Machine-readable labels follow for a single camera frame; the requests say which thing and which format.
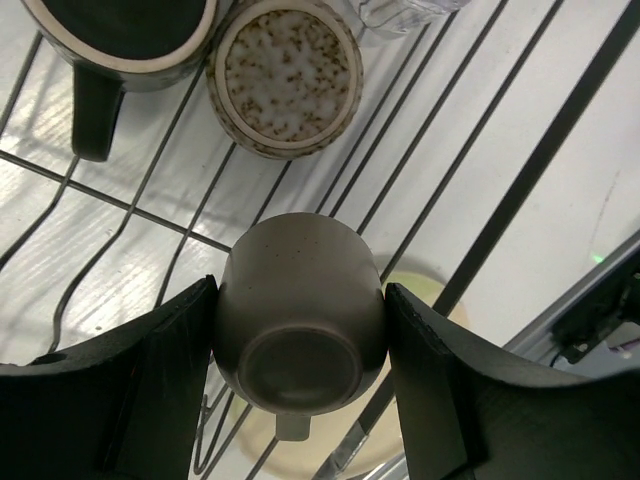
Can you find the aluminium frame rail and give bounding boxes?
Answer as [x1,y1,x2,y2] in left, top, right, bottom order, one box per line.
[319,234,640,480]

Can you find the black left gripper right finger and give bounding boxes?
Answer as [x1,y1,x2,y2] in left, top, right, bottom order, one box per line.
[385,283,639,479]

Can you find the dark brown mug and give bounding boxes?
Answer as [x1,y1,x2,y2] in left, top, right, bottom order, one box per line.
[24,0,218,162]

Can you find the dark wire dish rack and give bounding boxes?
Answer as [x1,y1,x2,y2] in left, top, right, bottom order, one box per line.
[1,1,639,479]

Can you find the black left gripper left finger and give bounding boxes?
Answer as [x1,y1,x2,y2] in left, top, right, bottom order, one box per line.
[1,276,218,479]

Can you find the beige small bowl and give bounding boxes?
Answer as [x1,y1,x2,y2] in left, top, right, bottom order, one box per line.
[206,1,364,160]

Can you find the clear glass cup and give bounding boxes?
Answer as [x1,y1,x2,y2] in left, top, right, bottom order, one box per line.
[350,0,470,34]

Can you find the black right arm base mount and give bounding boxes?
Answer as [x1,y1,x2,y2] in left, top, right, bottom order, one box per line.
[552,270,639,365]

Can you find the grey-green ceramic cup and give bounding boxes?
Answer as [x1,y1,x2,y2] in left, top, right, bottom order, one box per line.
[212,212,388,442]

